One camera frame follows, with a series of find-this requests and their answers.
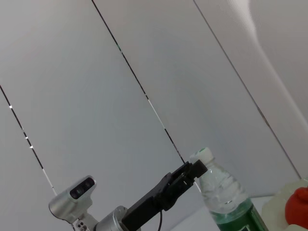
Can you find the red-orange fruit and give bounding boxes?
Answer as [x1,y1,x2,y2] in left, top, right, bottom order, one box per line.
[284,187,308,226]

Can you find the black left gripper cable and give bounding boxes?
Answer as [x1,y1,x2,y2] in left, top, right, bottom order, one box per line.
[156,208,165,231]

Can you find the green glass fruit plate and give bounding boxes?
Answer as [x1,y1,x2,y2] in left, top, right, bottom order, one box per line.
[261,177,308,231]

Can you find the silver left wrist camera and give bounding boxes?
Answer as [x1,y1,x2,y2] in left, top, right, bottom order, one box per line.
[49,175,98,231]

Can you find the green label water bottle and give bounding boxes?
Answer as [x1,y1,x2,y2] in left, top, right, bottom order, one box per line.
[189,147,269,231]

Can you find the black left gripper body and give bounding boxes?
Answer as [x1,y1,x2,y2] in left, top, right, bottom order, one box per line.
[121,171,179,231]

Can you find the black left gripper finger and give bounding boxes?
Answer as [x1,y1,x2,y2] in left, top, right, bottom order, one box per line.
[171,159,209,180]
[163,177,196,210]

